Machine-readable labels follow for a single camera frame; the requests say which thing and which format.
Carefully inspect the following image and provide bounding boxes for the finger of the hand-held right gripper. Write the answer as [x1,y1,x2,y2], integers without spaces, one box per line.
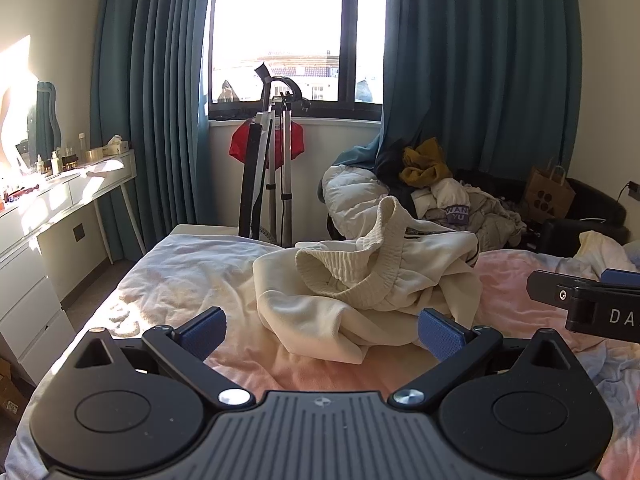
[526,269,577,307]
[600,268,640,288]

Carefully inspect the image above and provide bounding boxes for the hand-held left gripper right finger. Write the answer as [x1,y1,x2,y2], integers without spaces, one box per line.
[392,307,575,410]

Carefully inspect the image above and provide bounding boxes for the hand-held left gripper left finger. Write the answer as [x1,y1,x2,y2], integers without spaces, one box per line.
[74,306,256,410]

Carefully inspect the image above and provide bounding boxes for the cream pants with black stripe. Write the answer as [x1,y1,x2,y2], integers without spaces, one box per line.
[252,195,483,366]

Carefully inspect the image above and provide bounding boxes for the pile of white grey clothes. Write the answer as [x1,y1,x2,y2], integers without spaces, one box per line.
[410,177,528,251]

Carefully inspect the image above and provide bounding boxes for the black sofa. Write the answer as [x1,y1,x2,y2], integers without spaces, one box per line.
[450,167,628,253]

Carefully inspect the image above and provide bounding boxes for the brown paper bag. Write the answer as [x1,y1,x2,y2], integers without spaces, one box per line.
[520,157,576,223]

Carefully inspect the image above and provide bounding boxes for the leaning flat panel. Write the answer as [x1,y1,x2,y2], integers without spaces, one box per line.
[238,110,275,242]

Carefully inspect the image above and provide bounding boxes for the white pillow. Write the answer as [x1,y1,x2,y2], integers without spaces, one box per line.
[317,165,396,241]

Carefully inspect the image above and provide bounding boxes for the mustard yellow garment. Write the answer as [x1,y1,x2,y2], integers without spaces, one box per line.
[399,137,453,186]

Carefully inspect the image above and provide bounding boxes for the white dressing table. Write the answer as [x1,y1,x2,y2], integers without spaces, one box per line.
[0,149,146,386]

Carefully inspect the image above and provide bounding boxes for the dark garment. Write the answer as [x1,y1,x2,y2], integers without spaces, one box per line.
[375,135,418,211]

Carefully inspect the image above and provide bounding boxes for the black silver tripod stand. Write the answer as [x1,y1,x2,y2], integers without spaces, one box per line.
[254,62,311,248]

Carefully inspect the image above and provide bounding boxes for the red cloth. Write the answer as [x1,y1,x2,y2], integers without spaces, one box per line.
[229,120,307,163]

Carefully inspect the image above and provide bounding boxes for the light blue cloth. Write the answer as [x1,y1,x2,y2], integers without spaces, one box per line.
[332,142,382,168]

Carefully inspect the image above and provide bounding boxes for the cardboard box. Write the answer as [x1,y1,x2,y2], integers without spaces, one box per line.
[0,357,28,421]

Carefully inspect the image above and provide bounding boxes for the tissue box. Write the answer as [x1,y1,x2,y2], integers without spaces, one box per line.
[100,135,130,157]

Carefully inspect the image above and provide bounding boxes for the row of cosmetic bottles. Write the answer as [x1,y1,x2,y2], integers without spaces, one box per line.
[0,132,88,206]

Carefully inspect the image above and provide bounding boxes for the teal curtain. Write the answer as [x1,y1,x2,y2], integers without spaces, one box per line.
[90,0,221,261]
[380,0,583,181]

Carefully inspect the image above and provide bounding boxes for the wavy framed mirror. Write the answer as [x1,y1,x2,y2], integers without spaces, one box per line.
[0,35,63,171]

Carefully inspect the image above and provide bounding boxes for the black framed window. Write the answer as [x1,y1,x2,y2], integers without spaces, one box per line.
[207,0,388,121]

